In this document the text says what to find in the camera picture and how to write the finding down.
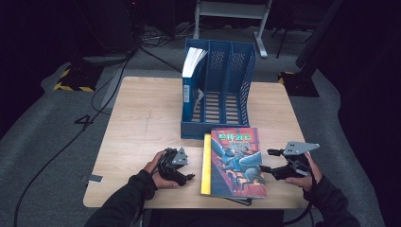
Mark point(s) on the silver table bracket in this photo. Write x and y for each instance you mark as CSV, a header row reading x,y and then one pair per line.
x,y
92,179

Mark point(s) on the blue book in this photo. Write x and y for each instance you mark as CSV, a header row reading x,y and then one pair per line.
x,y
190,75

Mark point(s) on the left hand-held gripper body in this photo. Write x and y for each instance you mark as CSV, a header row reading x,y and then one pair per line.
x,y
172,162

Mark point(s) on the red illustrated book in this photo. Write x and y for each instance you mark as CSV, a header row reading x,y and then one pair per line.
x,y
236,160

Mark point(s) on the yellow black striped base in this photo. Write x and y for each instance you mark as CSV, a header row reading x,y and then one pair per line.
x,y
299,83
74,80

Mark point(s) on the white metal stand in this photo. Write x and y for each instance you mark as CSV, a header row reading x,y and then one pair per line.
x,y
233,12

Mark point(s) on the person's right hand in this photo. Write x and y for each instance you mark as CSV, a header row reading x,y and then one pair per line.
x,y
310,179

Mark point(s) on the yellow book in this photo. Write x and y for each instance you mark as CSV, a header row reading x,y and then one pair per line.
x,y
206,164

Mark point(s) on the dark slanted pole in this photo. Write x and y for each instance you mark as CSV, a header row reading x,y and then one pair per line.
x,y
318,31

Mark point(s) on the person's left hand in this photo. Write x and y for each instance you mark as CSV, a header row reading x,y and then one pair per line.
x,y
157,179

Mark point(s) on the blue plastic file rack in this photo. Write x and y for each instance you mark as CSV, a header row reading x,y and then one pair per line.
x,y
217,104

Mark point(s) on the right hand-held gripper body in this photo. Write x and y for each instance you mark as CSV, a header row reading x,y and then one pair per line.
x,y
294,157

